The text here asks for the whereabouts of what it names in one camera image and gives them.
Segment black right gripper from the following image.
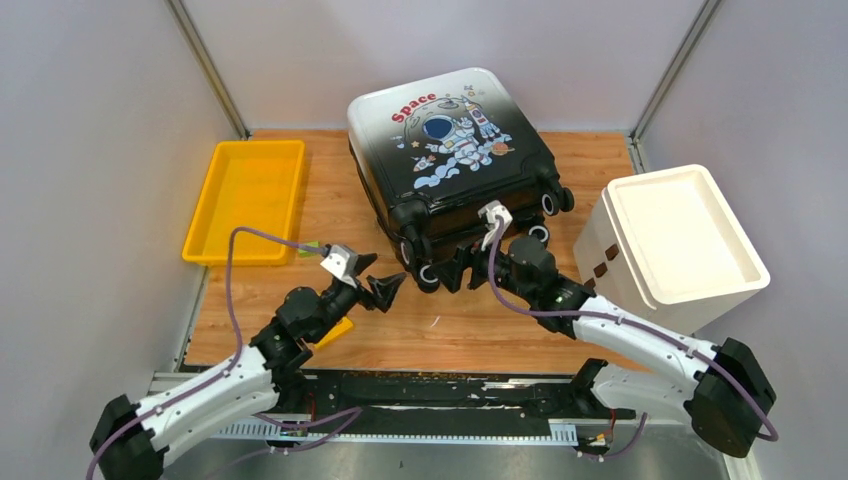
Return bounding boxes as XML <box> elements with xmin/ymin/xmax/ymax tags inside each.
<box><xmin>429</xmin><ymin>229</ymin><xmax>535</xmax><ymax>305</ymax></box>

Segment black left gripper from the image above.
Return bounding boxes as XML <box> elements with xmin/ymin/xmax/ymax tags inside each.
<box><xmin>310</xmin><ymin>254</ymin><xmax>407</xmax><ymax>343</ymax></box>

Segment space astronaut hardshell suitcase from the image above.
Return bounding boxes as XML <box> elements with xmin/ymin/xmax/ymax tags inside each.
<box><xmin>347</xmin><ymin>67</ymin><xmax>575</xmax><ymax>293</ymax></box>

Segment white drawer storage box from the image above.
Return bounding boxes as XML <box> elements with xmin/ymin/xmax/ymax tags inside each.
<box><xmin>573</xmin><ymin>164</ymin><xmax>771</xmax><ymax>334</ymax></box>

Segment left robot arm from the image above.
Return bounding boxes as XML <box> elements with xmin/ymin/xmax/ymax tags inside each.
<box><xmin>86</xmin><ymin>245</ymin><xmax>406</xmax><ymax>479</ymax></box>

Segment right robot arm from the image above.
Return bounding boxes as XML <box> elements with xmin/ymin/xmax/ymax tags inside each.
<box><xmin>434</xmin><ymin>236</ymin><xmax>779</xmax><ymax>458</ymax></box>

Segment yellow triangular plastic stand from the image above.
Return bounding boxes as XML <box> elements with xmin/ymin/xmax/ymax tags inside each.
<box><xmin>313</xmin><ymin>317</ymin><xmax>354</xmax><ymax>350</ymax></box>

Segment small green block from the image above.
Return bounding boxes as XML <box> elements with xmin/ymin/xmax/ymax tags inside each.
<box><xmin>297</xmin><ymin>241</ymin><xmax>324</xmax><ymax>258</ymax></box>

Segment yellow plastic tray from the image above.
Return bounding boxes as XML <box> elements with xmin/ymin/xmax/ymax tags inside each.
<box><xmin>181</xmin><ymin>140</ymin><xmax>305</xmax><ymax>267</ymax></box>

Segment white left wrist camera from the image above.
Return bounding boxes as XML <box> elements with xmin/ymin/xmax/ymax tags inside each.
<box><xmin>320</xmin><ymin>244</ymin><xmax>359</xmax><ymax>288</ymax></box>

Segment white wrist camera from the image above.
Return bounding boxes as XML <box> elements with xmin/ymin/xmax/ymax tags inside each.
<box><xmin>478</xmin><ymin>200</ymin><xmax>513</xmax><ymax>250</ymax></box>
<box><xmin>320</xmin><ymin>244</ymin><xmax>359</xmax><ymax>288</ymax></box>

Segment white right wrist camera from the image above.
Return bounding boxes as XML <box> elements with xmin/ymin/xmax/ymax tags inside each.
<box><xmin>478</xmin><ymin>200</ymin><xmax>513</xmax><ymax>250</ymax></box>

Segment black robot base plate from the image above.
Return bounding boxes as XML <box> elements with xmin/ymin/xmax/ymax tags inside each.
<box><xmin>264</xmin><ymin>369</ymin><xmax>637</xmax><ymax>440</ymax></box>

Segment slotted cable duct rail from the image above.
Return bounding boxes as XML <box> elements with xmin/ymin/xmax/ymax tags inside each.
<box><xmin>211</xmin><ymin>417</ymin><xmax>580</xmax><ymax>447</ymax></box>

